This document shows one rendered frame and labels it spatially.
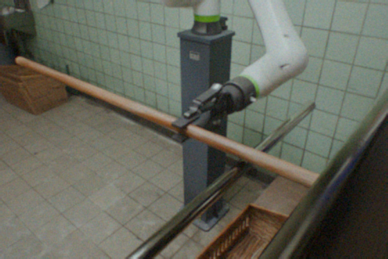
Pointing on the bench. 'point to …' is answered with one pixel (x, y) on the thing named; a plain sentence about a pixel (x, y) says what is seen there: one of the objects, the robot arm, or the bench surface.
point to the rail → (328, 188)
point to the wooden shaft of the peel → (272, 164)
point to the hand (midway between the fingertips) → (185, 127)
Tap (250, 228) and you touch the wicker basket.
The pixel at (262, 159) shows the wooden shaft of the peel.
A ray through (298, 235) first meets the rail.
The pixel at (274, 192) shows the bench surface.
